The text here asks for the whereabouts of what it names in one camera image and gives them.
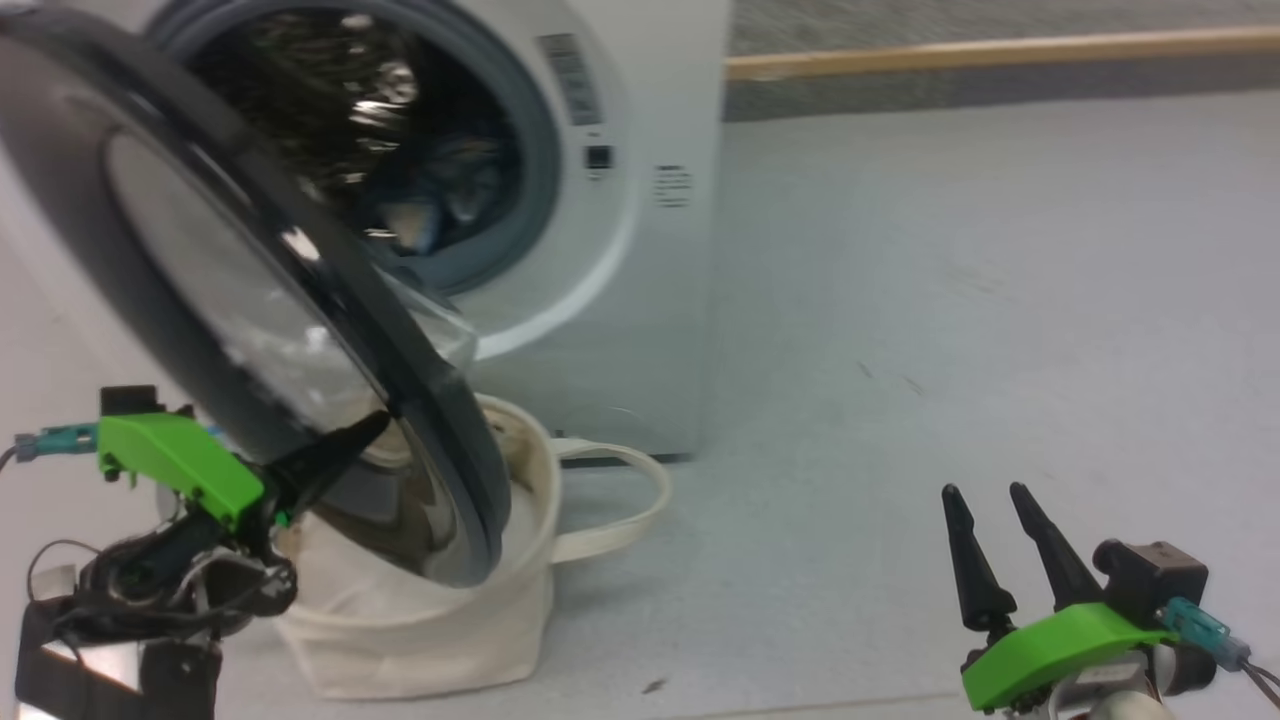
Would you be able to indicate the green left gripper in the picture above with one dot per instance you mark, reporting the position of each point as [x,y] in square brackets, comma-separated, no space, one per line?
[180,460]

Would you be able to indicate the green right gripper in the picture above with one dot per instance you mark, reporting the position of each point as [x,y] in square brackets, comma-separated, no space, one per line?
[1070,645]

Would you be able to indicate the round black glass washer door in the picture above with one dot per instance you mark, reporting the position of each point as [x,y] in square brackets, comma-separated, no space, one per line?
[200,250]

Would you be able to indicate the pale blue cream patch garment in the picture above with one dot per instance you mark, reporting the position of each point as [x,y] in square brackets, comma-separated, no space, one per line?
[410,225]

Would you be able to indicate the blue cartoon print garment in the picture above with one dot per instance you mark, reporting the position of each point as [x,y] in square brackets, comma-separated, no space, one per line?
[465,180]

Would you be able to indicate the cream canvas laundry basket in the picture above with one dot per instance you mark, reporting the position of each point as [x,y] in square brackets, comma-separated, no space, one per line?
[420,640]

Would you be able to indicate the grey rubber door seal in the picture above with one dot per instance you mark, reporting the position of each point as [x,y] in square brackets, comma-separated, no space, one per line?
[535,180]

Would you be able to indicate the white front-load washing machine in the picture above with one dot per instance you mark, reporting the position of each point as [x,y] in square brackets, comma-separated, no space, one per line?
[680,300]

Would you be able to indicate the black door latch socket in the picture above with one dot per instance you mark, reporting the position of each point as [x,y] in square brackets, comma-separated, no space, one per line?
[599,157]

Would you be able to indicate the steel washer drum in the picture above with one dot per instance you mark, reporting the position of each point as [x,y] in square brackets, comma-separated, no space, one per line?
[330,120]

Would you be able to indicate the grey warning sticker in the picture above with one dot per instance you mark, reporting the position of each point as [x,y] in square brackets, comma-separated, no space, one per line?
[570,80]

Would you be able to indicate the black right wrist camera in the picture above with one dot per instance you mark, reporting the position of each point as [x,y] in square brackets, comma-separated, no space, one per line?
[1155,580]

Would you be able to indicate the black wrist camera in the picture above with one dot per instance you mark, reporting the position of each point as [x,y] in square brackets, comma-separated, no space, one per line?
[1155,580]
[130,400]

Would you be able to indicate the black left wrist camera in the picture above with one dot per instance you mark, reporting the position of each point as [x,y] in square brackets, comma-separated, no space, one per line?
[130,400]

